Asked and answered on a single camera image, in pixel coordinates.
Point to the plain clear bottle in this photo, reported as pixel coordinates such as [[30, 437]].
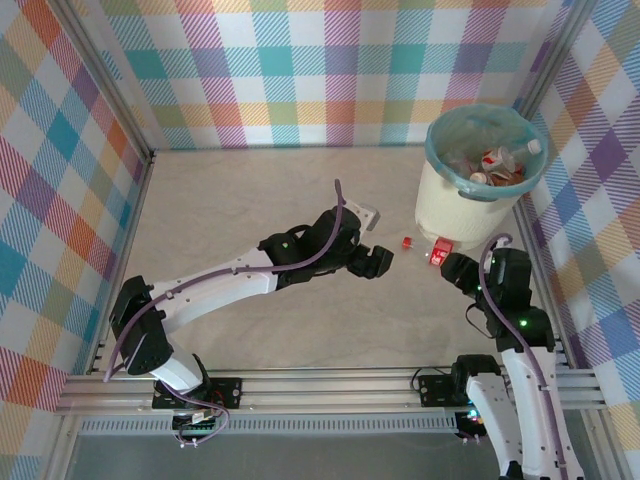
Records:
[[460, 160]]

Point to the red white label bottle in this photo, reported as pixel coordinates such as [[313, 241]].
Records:
[[492, 159]]

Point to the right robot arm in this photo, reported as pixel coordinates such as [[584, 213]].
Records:
[[522, 400]]

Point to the white ribbed waste bin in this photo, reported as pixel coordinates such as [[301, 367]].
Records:
[[450, 220]]

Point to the blue plastic bin liner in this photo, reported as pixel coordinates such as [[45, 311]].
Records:
[[435, 155]]

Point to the red label red cap bottle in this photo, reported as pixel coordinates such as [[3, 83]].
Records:
[[441, 252]]

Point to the right controller circuit board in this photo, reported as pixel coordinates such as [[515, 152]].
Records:
[[470, 425]]

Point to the controller circuit board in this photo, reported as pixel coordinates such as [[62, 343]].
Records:
[[200, 430], [470, 425]]

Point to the left controller circuit board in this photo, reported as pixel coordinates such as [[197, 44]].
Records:
[[200, 430]]

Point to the aluminium frame side bar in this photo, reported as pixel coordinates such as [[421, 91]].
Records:
[[545, 260], [139, 200]]

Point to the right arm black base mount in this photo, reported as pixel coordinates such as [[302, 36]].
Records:
[[435, 390]]

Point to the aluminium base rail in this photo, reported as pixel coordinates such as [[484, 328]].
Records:
[[325, 390]]

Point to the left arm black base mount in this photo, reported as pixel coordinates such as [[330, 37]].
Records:
[[225, 392]]

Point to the aluminium frame post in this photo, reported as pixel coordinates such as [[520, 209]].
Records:
[[557, 50], [104, 75]]

